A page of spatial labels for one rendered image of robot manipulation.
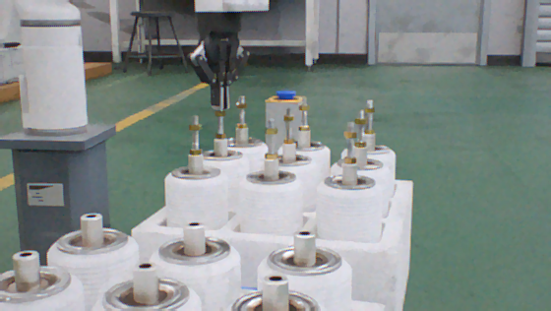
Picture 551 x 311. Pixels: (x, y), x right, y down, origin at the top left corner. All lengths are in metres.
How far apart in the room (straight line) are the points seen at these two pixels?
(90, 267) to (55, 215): 0.42
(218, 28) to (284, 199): 0.30
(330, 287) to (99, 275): 0.24
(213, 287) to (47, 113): 0.53
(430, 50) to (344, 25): 0.77
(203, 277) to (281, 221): 0.32
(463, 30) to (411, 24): 0.44
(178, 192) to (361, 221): 0.27
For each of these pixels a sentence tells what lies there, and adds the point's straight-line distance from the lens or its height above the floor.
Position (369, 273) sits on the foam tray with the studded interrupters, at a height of 0.15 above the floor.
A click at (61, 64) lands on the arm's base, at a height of 0.41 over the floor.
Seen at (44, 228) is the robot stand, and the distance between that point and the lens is 1.16.
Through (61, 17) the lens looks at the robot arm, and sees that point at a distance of 1.12.
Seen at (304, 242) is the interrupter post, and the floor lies 0.27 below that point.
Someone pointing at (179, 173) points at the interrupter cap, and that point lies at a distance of 1.04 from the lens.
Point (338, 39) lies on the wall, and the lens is 5.99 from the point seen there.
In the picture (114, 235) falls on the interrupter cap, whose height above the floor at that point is 0.25.
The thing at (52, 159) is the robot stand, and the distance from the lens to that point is 1.12.
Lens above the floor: 0.50
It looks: 13 degrees down
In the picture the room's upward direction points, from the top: straight up
